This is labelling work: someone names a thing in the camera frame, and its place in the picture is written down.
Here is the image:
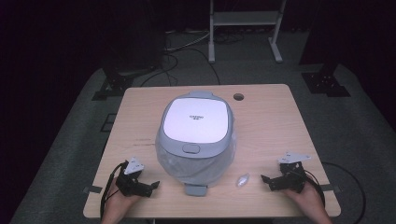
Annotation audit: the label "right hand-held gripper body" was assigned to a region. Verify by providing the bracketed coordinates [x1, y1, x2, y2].
[273, 150, 312, 194]

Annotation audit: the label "black floor cables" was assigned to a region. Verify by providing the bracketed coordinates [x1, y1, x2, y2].
[139, 31, 222, 88]

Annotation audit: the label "black floor cable loop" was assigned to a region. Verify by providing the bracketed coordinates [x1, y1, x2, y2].
[321, 161, 367, 224]

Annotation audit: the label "grey table edge tab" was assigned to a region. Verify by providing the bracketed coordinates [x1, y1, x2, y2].
[319, 184, 342, 192]
[82, 185, 104, 194]

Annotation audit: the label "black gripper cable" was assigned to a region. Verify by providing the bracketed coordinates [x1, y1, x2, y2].
[99, 161, 129, 219]
[303, 169, 327, 208]

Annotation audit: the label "small clear plastic wrapper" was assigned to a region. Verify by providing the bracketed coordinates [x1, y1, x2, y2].
[235, 173, 250, 189]

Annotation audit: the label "white floor cable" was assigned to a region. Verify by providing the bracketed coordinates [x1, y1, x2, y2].
[163, 29, 211, 52]

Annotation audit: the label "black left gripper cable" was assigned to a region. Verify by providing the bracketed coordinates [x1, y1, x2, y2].
[99, 161, 129, 219]

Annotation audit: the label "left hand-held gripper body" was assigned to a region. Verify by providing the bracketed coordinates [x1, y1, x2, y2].
[115, 157, 153, 198]

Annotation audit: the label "dark floor outlet plate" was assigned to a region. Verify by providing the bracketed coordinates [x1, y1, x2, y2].
[99, 113, 117, 133]

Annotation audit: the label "person's left hand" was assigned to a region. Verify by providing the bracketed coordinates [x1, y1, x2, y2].
[104, 177, 142, 217]

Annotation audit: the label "white metal stand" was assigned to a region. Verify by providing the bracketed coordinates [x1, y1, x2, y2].
[207, 0, 288, 64]

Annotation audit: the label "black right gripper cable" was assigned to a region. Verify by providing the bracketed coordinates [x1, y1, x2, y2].
[303, 169, 327, 208]

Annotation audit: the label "person's right hand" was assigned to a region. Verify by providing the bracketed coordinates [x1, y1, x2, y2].
[283, 180, 326, 216]

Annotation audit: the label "black stand base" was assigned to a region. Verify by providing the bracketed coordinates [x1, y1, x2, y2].
[301, 63, 352, 98]
[91, 66, 135, 102]

